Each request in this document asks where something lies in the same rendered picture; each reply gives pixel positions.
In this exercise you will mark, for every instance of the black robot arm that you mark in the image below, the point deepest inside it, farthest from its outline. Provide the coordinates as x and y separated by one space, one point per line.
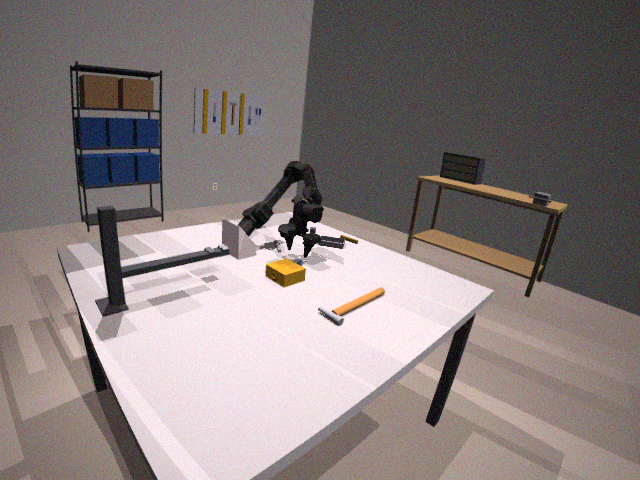
311 211

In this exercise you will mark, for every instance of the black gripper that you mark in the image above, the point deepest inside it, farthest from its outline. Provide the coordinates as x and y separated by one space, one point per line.
309 239

